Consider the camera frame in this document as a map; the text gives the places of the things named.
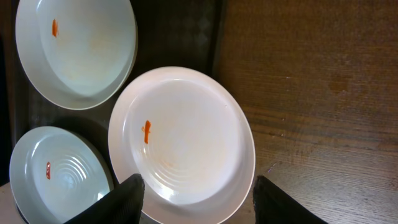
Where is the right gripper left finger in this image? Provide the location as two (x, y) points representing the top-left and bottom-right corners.
(67, 174), (145, 224)

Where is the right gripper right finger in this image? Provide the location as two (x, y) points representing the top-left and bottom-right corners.
(253, 175), (326, 224)

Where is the pinkish white plate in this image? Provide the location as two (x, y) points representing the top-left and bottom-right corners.
(108, 67), (256, 223)

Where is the brown plastic serving tray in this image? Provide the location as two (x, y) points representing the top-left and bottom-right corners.
(1, 0), (224, 192)

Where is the pale green plate bottom left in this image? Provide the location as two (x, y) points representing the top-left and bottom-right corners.
(9, 126), (114, 223)

